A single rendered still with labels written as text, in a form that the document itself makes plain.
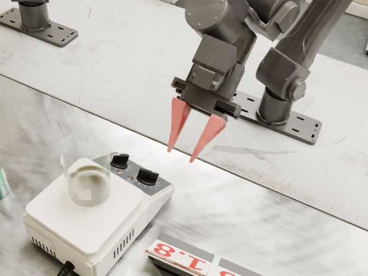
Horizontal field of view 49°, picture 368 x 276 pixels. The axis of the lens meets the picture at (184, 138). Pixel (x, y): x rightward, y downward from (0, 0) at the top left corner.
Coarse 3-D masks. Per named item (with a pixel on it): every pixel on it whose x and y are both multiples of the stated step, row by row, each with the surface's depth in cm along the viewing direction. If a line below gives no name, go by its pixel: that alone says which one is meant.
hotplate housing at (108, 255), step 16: (160, 192) 63; (144, 208) 59; (160, 208) 65; (32, 224) 55; (128, 224) 57; (144, 224) 61; (32, 240) 59; (48, 240) 54; (112, 240) 54; (128, 240) 58; (64, 256) 55; (80, 256) 53; (96, 256) 52; (112, 256) 56; (64, 272) 54; (80, 272) 55; (96, 272) 53
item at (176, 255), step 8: (152, 248) 58; (160, 248) 59; (168, 248) 60; (168, 256) 57; (176, 256) 58; (184, 256) 59; (192, 256) 60; (184, 264) 56; (192, 264) 57; (200, 264) 58; (208, 264) 59; (200, 272) 56
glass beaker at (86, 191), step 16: (64, 144) 52; (80, 144) 54; (96, 144) 54; (64, 160) 52; (80, 160) 56; (96, 160) 56; (64, 176) 53; (80, 176) 50; (96, 176) 50; (80, 192) 52; (96, 192) 53; (80, 208) 55
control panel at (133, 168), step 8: (128, 160) 69; (112, 168) 64; (128, 168) 66; (136, 168) 67; (144, 168) 68; (120, 176) 62; (136, 176) 64; (136, 184) 62; (160, 184) 65; (168, 184) 66; (144, 192) 60; (152, 192) 61
